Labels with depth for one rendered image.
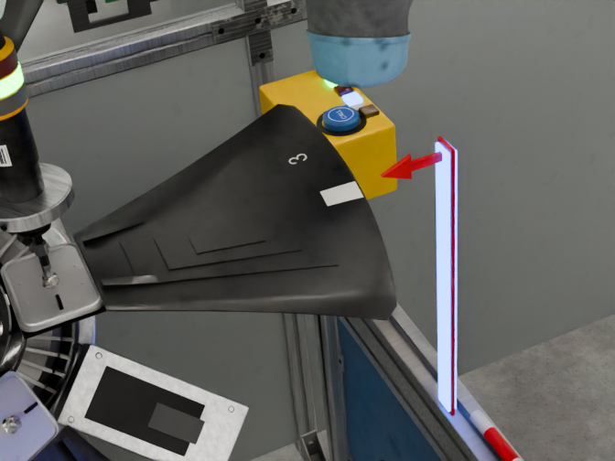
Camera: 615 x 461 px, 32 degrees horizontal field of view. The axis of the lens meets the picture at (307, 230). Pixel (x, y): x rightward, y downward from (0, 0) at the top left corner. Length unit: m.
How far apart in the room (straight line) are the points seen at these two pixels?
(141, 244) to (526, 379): 1.61
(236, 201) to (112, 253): 0.11
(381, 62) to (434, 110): 1.06
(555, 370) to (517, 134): 0.63
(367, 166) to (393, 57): 0.40
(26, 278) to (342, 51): 0.30
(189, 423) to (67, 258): 0.19
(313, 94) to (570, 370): 1.30
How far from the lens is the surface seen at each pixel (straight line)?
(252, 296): 0.82
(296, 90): 1.25
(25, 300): 0.85
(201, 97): 1.65
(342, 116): 1.18
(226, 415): 0.96
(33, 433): 0.87
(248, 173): 0.90
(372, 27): 0.78
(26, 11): 0.84
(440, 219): 0.98
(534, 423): 2.29
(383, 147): 1.19
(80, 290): 0.84
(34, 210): 0.78
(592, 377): 2.40
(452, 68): 1.84
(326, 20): 0.79
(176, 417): 0.95
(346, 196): 0.88
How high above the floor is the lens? 1.71
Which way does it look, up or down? 38 degrees down
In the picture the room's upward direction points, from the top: 6 degrees counter-clockwise
